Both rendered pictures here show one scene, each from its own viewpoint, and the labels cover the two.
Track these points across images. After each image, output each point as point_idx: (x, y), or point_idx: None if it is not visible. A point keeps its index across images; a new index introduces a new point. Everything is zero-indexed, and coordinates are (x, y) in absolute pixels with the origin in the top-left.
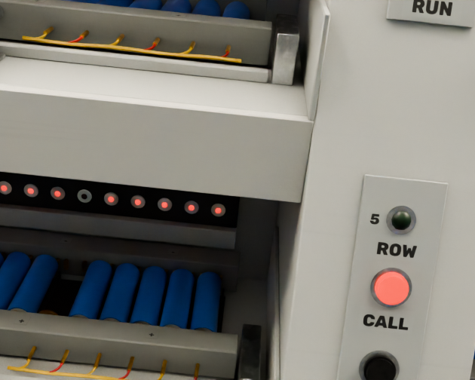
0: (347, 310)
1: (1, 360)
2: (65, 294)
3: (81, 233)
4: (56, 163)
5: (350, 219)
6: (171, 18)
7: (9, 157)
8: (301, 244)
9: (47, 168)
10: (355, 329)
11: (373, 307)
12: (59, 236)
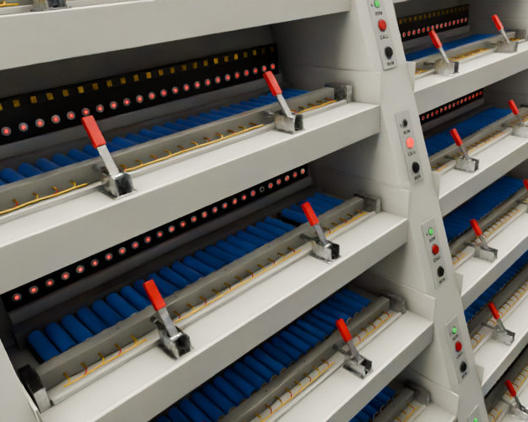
0: (404, 154)
1: (307, 244)
2: None
3: (264, 206)
4: (330, 147)
5: (396, 128)
6: (310, 95)
7: (319, 151)
8: (390, 141)
9: (328, 151)
10: (407, 158)
11: (408, 150)
12: (261, 210)
